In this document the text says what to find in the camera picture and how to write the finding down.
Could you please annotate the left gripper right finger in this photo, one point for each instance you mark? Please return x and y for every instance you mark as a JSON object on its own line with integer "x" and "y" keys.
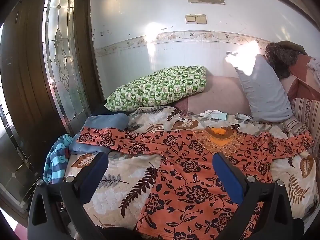
{"x": 275, "y": 220}

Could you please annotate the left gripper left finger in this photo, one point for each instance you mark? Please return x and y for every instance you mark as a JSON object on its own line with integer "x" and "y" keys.
{"x": 55, "y": 206}

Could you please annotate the orange black floral blouse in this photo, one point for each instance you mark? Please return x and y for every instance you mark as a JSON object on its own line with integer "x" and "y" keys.
{"x": 188, "y": 200}

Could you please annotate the blue striped garment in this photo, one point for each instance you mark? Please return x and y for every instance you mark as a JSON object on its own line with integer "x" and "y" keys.
{"x": 57, "y": 160}

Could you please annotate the cream leaf pattern blanket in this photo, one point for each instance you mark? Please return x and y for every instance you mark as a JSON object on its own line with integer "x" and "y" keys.
{"x": 126, "y": 184}

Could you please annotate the striped beige cushion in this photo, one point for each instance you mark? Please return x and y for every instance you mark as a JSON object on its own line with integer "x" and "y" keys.
{"x": 305, "y": 116}

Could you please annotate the white and teal small cloth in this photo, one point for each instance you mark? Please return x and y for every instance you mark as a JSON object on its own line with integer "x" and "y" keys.
{"x": 215, "y": 115}

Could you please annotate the light grey pillow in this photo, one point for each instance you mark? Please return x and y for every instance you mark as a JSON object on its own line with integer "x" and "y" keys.
{"x": 266, "y": 96}

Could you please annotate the small snack packet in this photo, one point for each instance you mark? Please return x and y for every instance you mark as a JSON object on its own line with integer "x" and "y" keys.
{"x": 184, "y": 116}

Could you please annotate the red brown bedding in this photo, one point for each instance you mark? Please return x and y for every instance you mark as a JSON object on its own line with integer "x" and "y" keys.
{"x": 303, "y": 81}

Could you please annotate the wooden door with stained glass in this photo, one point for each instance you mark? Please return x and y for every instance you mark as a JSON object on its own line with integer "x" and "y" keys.
{"x": 49, "y": 86}

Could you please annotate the green checkered pillow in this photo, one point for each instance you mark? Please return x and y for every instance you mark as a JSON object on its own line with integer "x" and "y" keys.
{"x": 160, "y": 88}

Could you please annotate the wall light switches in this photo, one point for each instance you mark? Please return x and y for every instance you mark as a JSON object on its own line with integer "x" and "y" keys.
{"x": 196, "y": 19}

